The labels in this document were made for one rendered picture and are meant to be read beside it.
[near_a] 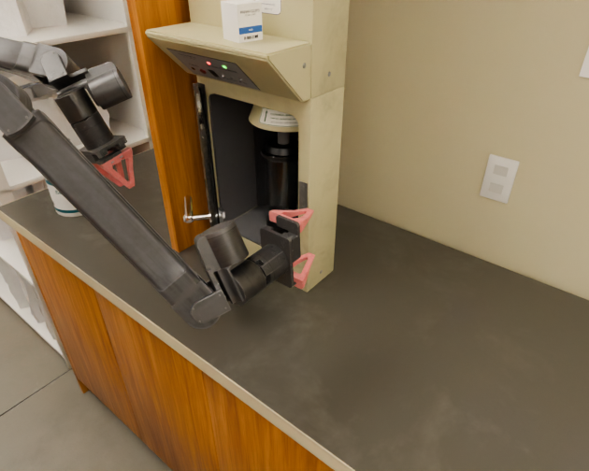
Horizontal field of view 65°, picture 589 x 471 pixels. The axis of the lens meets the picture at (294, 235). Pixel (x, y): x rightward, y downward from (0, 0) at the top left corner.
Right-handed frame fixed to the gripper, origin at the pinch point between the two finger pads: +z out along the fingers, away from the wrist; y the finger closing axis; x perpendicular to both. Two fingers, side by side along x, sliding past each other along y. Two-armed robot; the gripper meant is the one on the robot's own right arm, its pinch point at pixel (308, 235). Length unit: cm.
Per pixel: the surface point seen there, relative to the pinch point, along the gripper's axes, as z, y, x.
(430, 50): 55, 21, 5
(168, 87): 7.8, 18.4, 45.3
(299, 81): 8.6, 24.4, 8.0
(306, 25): 12.2, 32.8, 9.0
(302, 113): 12.0, 17.4, 10.3
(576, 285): 55, -29, -40
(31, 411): -35, -116, 122
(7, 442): -48, -116, 116
